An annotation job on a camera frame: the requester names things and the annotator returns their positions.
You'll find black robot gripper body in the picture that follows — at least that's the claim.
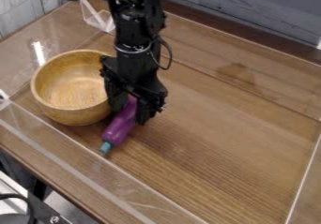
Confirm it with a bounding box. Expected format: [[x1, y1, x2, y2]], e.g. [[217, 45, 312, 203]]
[[99, 48, 170, 113]]

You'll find brown wooden bowl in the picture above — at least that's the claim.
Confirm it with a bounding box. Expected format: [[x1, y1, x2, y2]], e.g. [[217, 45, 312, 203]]
[[29, 49, 111, 126]]

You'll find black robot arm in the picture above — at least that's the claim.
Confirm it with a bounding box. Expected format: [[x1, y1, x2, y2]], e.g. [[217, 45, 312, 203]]
[[68, 0, 170, 125]]

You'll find clear acrylic tray wall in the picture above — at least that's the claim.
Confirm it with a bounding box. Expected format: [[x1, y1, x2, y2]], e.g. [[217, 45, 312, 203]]
[[0, 2, 321, 224]]

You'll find black cable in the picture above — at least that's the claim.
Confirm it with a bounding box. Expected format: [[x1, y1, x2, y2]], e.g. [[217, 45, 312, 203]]
[[150, 37, 173, 71]]

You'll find black metal table bracket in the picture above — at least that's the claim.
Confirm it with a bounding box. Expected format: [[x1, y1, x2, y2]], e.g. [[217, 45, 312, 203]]
[[28, 193, 72, 224]]

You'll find clear acrylic corner bracket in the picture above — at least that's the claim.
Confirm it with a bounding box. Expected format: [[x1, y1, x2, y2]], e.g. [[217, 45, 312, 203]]
[[80, 0, 115, 33]]

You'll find purple toy eggplant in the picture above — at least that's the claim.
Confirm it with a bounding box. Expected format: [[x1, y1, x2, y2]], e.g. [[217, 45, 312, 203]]
[[100, 97, 136, 154]]

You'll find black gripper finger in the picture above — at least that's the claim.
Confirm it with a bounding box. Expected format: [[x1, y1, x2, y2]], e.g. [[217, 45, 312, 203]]
[[135, 96, 161, 125], [104, 79, 128, 112]]

